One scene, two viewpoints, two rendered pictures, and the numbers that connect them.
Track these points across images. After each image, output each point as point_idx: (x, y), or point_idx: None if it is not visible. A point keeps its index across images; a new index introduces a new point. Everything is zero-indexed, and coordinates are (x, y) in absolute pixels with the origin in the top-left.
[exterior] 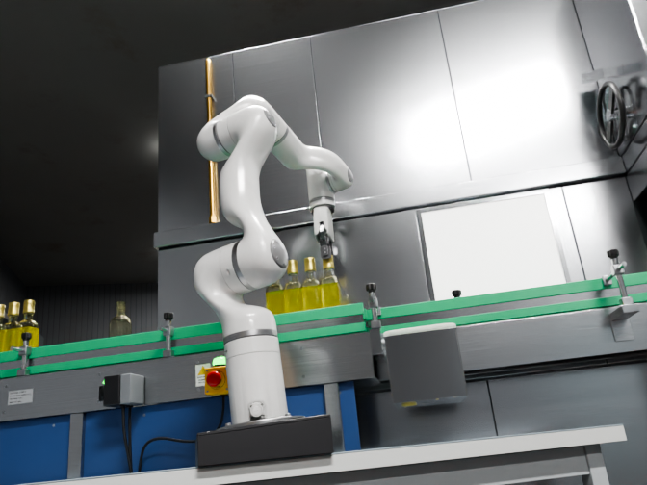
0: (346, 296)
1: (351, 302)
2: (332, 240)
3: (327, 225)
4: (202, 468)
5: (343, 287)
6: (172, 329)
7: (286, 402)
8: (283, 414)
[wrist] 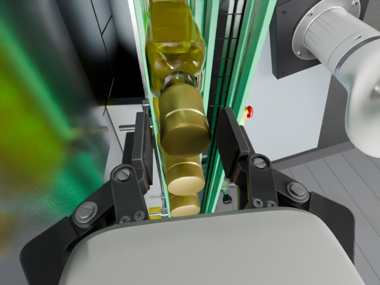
0: (31, 36)
1: (31, 5)
2: (165, 221)
3: (365, 284)
4: None
5: (17, 61)
6: (224, 186)
7: (341, 12)
8: (344, 10)
